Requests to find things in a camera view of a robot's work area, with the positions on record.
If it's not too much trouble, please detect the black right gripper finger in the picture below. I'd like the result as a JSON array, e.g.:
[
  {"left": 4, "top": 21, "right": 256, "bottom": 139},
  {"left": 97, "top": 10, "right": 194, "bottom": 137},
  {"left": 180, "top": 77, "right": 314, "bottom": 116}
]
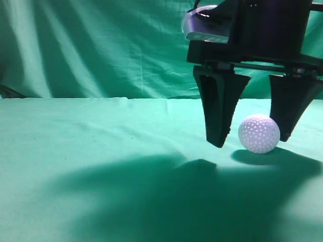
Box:
[{"left": 193, "top": 66, "right": 251, "bottom": 148}]

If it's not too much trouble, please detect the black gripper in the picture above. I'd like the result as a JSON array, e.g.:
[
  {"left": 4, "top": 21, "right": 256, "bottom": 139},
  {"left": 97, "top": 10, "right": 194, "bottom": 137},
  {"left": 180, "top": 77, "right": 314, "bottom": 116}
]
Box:
[{"left": 187, "top": 1, "right": 322, "bottom": 142}]

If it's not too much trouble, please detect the white dimpled golf ball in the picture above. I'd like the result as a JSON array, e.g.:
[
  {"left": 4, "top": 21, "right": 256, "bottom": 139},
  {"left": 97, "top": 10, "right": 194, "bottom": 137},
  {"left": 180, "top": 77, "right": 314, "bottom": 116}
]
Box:
[{"left": 238, "top": 114, "right": 281, "bottom": 154}]

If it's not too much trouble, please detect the green table cloth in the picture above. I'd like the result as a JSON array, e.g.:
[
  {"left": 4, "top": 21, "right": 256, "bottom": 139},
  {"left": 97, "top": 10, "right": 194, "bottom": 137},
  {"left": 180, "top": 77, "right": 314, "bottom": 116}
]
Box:
[{"left": 1, "top": 98, "right": 322, "bottom": 241}]

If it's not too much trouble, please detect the green backdrop cloth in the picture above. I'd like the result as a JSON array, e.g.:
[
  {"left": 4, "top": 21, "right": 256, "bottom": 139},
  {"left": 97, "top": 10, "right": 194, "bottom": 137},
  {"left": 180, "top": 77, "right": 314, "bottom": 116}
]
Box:
[{"left": 0, "top": 0, "right": 323, "bottom": 100}]

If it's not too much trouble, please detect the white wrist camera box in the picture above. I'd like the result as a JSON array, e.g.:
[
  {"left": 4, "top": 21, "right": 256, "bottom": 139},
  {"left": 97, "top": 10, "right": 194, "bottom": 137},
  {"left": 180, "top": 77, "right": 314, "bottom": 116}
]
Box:
[{"left": 181, "top": 4, "right": 232, "bottom": 44}]

